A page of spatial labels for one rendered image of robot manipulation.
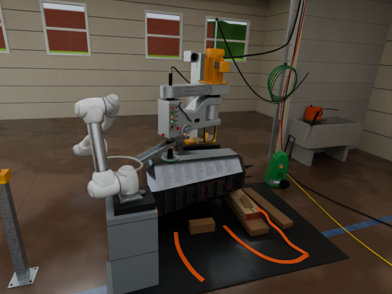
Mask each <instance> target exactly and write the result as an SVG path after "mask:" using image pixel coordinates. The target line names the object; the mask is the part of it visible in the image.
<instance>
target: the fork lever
mask: <svg viewBox="0 0 392 294"><path fill-rule="evenodd" d="M179 137H181V136H178V137H175V138H173V140H176V139H177V138H179ZM185 139H186V138H185V137H184V136H183V135H182V137H181V138H179V139H177V140H176V141H174V142H172V143H170V144H168V145H167V143H166V141H164V142H162V143H160V144H158V145H156V146H155V147H153V148H151V149H149V150H147V151H146V152H144V153H142V154H140V155H138V156H137V157H135V158H136V159H139V160H140V162H142V163H145V162H147V161H149V160H151V159H153V158H154V157H156V156H157V155H159V154H161V153H163V152H164V151H166V150H168V149H170V148H172V147H173V146H175V145H177V144H179V143H180V142H182V141H184V140H185ZM165 145H167V146H165ZM163 146H165V147H163Z"/></svg>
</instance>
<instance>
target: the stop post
mask: <svg viewBox="0 0 392 294"><path fill-rule="evenodd" d="M11 178H12V176H11V171H10V169H1V171H0V214H1V218H2V223H3V227H4V230H5V234H6V238H7V241H8V246H9V249H10V254H11V257H12V261H13V265H14V268H15V273H14V275H13V277H12V279H11V281H10V283H9V286H8V289H9V288H15V287H19V286H25V285H31V284H33V283H34V280H35V278H36V275H37V272H38V270H39V267H34V268H29V266H28V262H27V258H26V253H25V248H24V245H23V240H22V235H21V232H20V228H19V223H18V218H17V215H16V211H15V206H14V203H13V198H12V193H11V188H10V185H9V180H10V179H11Z"/></svg>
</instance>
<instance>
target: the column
mask: <svg viewBox="0 0 392 294"><path fill-rule="evenodd" d="M196 55H197V56H196V60H195V62H192V63H191V83H199V82H198V81H199V80H200V81H204V63H205V57H207V56H206V55H205V54H204V53H196ZM202 65H203V66H202ZM196 66H197V68H196ZM190 137H192V138H193V137H200V138H203V137H204V128H200V129H195V130H192V131H191V134H190Z"/></svg>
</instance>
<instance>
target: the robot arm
mask: <svg viewBox="0 0 392 294"><path fill-rule="evenodd" d="M119 108H120V101H119V99H118V96H117V95H115V94H110V95H108V96H107V97H93V98H87V99H83V100H80V101H78V102H77V103H75V107H74V109H75V114H76V115H77V116H78V117H80V118H82V119H83V120H84V122H85V123H87V130H88V135H87V136H86V137H85V138H84V140H83V141H81V142H80V143H79V144H77V145H75V146H74V147H73V153H74V154H75V155H77V156H89V155H93V161H94V168H95V172H94V173H93V175H92V181H89V184H88V186H87V190H88V192H89V195H90V196H91V197H93V198H106V197H109V196H112V195H115V194H117V195H118V196H119V198H120V203H121V204H123V203H125V202H130V201H135V200H141V199H143V197H142V196H141V194H144V193H145V190H139V182H138V175H137V172H136V170H135V169H134V168H133V167H132V166H130V165H125V166H122V167H120V168H119V169H118V172H117V173H116V174H114V173H113V171H112V170H110V169H109V164H108V160H107V141H106V140H105V139H104V137H103V132H104V131H106V130H107V129H108V128H109V127H110V126H111V124H112V123H113V121H114V119H115V117H116V116H117V113H118V111H119ZM103 115H104V122H103V123H102V124H101V121H102V118H103Z"/></svg>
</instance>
